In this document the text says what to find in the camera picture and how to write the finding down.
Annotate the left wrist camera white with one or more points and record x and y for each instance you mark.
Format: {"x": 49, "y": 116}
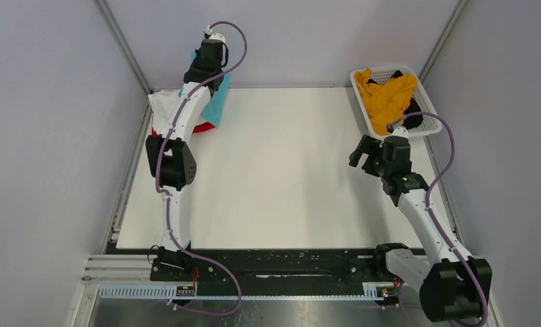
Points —
{"x": 210, "y": 34}

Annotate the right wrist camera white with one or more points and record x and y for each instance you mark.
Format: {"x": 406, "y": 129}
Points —
{"x": 399, "y": 131}

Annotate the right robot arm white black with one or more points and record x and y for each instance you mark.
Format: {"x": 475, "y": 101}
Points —
{"x": 452, "y": 284}

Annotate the folded white t shirt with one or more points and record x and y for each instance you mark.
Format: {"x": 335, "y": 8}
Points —
{"x": 163, "y": 105}

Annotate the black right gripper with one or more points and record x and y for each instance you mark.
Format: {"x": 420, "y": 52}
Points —
{"x": 366, "y": 146}

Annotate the white plastic basket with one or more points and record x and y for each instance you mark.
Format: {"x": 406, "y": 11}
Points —
{"x": 419, "y": 124}

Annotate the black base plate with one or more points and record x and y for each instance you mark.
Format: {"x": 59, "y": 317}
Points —
{"x": 261, "y": 273}

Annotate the teal t shirt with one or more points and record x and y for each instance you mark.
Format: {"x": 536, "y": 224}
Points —
{"x": 213, "y": 110}

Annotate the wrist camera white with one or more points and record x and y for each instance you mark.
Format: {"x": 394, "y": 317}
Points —
{"x": 210, "y": 34}
{"x": 399, "y": 131}

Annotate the yellow t shirt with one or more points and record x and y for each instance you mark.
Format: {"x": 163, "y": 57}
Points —
{"x": 387, "y": 102}

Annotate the folded red t shirt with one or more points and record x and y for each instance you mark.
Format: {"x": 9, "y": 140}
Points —
{"x": 158, "y": 124}

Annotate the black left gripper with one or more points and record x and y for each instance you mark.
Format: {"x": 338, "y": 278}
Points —
{"x": 194, "y": 62}

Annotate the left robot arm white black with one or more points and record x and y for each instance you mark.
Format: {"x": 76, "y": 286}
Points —
{"x": 198, "y": 103}

